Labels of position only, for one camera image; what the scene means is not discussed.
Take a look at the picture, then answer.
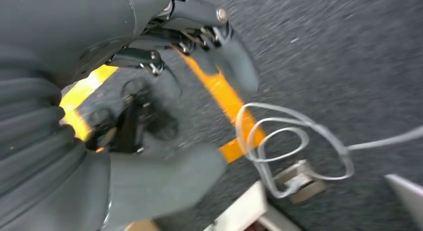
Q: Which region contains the black wheeled base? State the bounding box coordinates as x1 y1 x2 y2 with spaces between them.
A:
86 79 181 155

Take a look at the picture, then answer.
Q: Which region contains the white furniture foot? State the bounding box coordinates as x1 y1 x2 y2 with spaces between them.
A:
203 181 301 231

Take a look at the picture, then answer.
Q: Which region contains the metal floor fitting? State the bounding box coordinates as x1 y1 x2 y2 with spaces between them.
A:
274 159 328 205

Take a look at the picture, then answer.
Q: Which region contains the pale grey panel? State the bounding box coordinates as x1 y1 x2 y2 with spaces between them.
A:
384 174 423 231

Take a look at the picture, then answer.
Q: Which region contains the white cable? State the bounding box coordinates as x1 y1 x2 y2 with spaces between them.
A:
234 102 423 200

